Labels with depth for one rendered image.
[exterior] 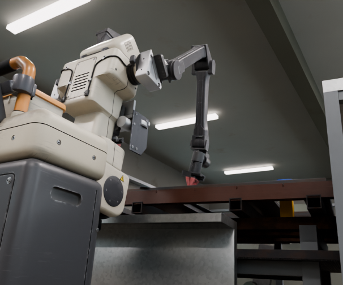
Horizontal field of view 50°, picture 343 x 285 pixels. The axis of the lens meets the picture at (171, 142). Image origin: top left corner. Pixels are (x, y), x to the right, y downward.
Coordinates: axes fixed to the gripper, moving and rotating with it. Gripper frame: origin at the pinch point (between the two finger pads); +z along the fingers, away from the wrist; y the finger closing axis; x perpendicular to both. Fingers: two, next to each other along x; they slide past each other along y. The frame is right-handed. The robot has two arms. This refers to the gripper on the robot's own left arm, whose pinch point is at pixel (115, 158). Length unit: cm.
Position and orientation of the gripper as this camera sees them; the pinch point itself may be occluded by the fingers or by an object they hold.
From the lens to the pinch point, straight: 181.4
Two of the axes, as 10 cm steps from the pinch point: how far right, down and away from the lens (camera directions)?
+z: 1.8, 9.8, 0.4
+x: -4.8, 1.3, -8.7
